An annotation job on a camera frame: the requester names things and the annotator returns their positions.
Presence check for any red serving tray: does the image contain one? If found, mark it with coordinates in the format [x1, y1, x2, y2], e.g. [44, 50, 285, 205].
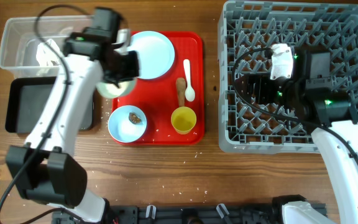
[112, 32, 204, 145]

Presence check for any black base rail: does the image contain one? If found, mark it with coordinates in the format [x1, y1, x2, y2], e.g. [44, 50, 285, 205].
[111, 203, 281, 224]

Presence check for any clear plastic waste bin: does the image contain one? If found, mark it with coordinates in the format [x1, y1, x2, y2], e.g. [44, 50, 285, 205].
[0, 16, 92, 78]

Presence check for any brown carrot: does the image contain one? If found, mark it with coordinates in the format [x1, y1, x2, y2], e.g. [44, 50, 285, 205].
[176, 78, 186, 107]

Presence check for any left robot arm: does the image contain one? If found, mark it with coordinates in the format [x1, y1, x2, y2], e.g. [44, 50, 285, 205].
[6, 7, 139, 223]

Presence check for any black waste tray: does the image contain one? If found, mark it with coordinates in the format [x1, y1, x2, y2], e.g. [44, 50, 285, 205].
[4, 75, 95, 135]

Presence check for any brown food scrap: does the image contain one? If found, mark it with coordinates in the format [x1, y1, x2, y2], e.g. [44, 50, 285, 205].
[129, 112, 142, 124]

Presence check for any light blue plate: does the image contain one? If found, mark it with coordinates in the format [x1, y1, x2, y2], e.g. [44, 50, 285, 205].
[129, 31, 175, 80]

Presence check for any white tissue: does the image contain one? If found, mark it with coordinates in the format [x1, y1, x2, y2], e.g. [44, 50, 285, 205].
[35, 39, 62, 67]

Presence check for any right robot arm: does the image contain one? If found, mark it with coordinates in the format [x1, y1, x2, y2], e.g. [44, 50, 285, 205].
[236, 44, 358, 223]

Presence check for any green bowl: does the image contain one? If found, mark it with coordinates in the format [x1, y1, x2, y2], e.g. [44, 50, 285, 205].
[96, 78, 137, 99]

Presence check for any light blue bowl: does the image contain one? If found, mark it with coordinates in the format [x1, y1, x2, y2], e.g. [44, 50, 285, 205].
[108, 105, 147, 143]

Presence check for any white plastic spoon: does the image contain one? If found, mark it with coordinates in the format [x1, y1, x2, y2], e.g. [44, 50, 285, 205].
[183, 59, 195, 102]

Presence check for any grey dishwasher rack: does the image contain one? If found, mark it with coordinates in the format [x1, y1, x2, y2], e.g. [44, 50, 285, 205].
[218, 1, 358, 154]

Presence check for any yellow cup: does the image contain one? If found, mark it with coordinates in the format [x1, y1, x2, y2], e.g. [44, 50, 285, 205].
[171, 106, 197, 134]

